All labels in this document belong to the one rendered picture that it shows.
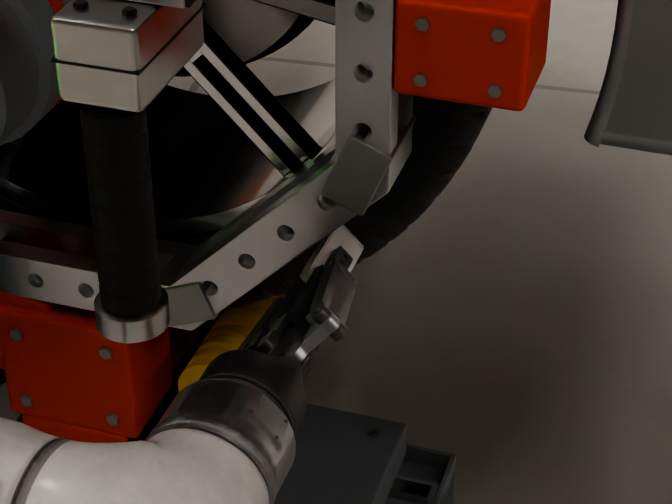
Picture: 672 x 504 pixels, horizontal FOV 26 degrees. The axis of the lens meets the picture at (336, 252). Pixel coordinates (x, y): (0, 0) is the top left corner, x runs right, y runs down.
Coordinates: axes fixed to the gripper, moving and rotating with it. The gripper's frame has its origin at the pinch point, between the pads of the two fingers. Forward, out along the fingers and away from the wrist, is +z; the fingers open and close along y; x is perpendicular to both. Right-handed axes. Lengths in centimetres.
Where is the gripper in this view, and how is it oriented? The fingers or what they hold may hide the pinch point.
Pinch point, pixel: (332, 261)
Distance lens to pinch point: 112.3
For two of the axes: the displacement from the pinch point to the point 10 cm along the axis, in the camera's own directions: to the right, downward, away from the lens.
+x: -6.7, -7.1, -2.1
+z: 3.1, -5.3, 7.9
